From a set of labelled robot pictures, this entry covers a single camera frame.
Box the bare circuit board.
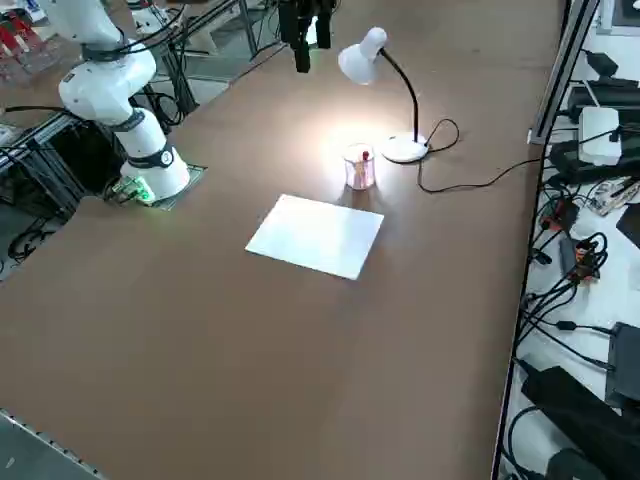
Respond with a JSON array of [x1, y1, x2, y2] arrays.
[[589, 179, 640, 217]]

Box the clear shelf with red packets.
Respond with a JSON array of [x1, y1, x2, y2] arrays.
[[0, 7, 66, 84]]

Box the black box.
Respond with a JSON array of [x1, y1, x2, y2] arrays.
[[604, 322, 640, 407]]

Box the white gooseneck desk lamp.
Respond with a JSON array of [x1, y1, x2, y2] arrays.
[[337, 27, 430, 164]]

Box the black aluminium frame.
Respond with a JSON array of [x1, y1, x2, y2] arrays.
[[0, 112, 126, 221]]

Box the black flat device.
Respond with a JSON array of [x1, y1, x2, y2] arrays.
[[548, 141, 640, 184]]

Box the aluminium frame post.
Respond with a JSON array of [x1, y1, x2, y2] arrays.
[[529, 0, 601, 146]]

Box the green-lit connector board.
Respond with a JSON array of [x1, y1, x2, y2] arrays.
[[104, 174, 154, 207]]

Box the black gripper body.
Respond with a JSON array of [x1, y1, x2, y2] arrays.
[[277, 0, 337, 19]]

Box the grey metal rail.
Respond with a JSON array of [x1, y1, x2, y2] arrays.
[[0, 407, 109, 480]]

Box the white paper sheet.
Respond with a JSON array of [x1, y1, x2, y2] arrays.
[[244, 193, 385, 281]]

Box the white box device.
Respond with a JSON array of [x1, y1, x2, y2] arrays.
[[578, 106, 622, 166]]

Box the black lamp power cable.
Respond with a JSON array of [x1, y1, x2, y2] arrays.
[[417, 118, 544, 194]]

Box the clear plastic pen cup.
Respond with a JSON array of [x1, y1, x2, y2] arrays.
[[342, 143, 377, 190]]

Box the orange cable connector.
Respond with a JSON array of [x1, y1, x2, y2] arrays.
[[573, 238, 604, 282]]

